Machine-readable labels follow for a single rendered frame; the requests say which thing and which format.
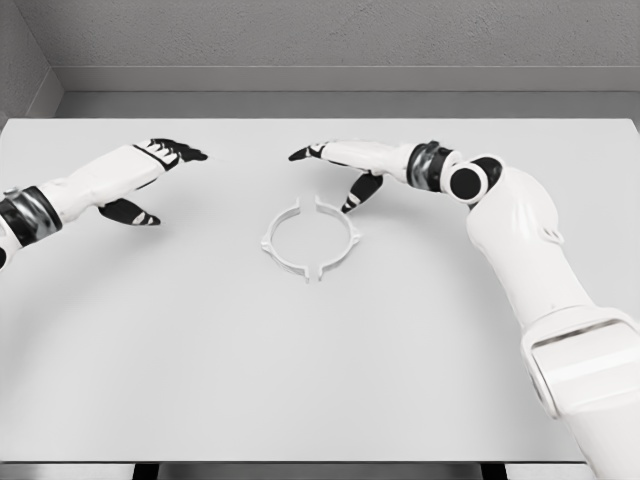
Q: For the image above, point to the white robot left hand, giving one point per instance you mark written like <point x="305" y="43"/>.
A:
<point x="120" y="167"/>

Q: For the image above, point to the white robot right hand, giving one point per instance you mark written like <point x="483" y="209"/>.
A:
<point x="360" y="155"/>

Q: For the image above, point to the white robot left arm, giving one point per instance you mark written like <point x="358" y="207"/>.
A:
<point x="30" y="210"/>

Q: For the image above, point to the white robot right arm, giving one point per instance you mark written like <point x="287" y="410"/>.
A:
<point x="520" y="225"/>

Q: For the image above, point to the white pipe clamp half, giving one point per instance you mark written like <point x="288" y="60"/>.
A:
<point x="348" y="223"/>
<point x="273" y="223"/>

